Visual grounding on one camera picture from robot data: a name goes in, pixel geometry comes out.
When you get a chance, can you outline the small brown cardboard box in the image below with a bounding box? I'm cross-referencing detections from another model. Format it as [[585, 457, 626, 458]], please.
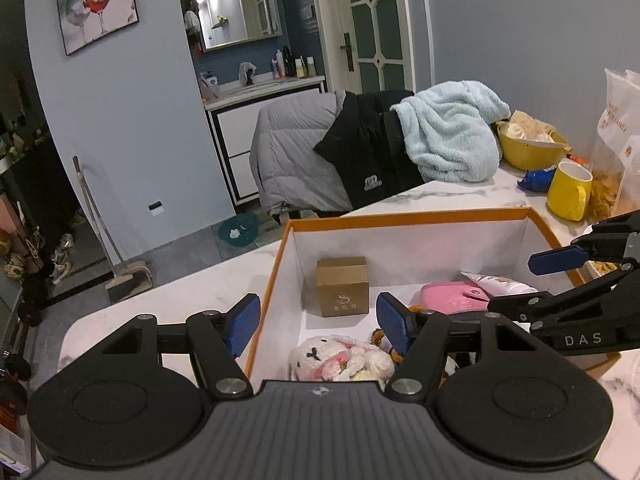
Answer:
[[316, 256, 371, 318]]

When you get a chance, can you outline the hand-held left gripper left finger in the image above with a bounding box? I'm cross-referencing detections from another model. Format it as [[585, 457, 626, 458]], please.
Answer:
[[90, 293, 262, 400]]

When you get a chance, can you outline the crumpled beige paper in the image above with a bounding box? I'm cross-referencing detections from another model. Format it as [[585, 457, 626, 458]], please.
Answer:
[[495, 110, 557, 143]]

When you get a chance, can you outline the dark door handle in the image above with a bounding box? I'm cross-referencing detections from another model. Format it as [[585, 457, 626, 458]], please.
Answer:
[[340, 32, 356, 72]]

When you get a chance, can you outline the yellow mug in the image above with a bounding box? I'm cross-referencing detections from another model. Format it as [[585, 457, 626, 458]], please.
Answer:
[[546, 161, 594, 222]]

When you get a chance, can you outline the black jacket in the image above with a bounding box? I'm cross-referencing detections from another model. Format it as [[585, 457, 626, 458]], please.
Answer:
[[314, 89, 431, 211]]

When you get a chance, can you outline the light blue fleece blanket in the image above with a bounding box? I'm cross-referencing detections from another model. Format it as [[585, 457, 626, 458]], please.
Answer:
[[390, 80, 512, 184]]

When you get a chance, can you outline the yellow bowl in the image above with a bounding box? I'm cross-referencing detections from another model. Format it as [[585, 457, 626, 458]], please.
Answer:
[[496, 120, 570, 172]]

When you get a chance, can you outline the wine glass wall picture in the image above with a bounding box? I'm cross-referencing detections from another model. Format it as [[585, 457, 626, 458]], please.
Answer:
[[54, 0, 140, 57]]

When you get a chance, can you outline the row of toiletry bottles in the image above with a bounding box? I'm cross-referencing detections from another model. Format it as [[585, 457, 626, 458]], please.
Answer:
[[270, 45, 317, 81]]

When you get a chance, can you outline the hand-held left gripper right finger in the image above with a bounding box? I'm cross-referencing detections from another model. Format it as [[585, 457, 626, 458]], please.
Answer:
[[376, 292, 566, 401]]

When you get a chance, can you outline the blue wrapper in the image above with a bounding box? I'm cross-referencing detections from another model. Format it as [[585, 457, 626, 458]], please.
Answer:
[[517, 167, 557, 193]]

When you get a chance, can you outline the white printed bag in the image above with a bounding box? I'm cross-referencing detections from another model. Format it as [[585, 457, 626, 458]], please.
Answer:
[[596, 67, 640, 171]]

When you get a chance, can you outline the framed wall mirror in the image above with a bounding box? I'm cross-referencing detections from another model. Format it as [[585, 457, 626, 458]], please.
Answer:
[[189, 0, 283, 53]]

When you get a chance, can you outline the clear bag of chips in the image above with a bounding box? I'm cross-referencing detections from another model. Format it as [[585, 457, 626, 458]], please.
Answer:
[[587, 135, 640, 223]]

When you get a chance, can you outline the white crochet rabbit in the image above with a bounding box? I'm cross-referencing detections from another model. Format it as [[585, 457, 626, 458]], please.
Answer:
[[289, 335, 396, 383]]

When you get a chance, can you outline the white vanity cabinet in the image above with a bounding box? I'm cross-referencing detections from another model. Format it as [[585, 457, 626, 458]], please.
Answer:
[[205, 76, 333, 206]]

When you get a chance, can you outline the pink snap wallet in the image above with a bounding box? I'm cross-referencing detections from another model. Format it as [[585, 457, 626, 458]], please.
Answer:
[[419, 281, 493, 316]]

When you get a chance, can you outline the red panda plush keychain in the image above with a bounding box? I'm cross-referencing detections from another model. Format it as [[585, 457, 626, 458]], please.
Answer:
[[370, 327, 401, 363]]

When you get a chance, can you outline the orange storage box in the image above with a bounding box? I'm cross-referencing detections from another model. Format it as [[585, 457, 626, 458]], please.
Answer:
[[244, 206, 623, 391]]

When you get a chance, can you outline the pair of sneakers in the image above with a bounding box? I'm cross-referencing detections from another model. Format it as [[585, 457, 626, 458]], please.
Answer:
[[50, 239, 77, 283]]

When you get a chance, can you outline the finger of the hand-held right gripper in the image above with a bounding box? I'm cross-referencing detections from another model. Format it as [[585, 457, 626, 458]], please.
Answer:
[[528, 211, 640, 276], [487, 263, 640, 325]]

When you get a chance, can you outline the white glazed door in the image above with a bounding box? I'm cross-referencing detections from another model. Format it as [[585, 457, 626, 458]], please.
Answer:
[[312, 0, 426, 93]]

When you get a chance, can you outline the long-handled broom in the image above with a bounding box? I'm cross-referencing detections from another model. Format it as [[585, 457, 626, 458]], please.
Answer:
[[72, 156, 152, 304]]

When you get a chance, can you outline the grey down jacket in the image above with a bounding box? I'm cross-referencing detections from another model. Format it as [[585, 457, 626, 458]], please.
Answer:
[[249, 92, 358, 218]]

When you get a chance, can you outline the white hand cream tube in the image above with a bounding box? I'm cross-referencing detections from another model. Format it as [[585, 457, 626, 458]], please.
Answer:
[[460, 271, 540, 297]]

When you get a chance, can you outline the patterned ball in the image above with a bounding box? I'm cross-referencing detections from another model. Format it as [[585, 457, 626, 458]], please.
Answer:
[[2, 250, 27, 277]]

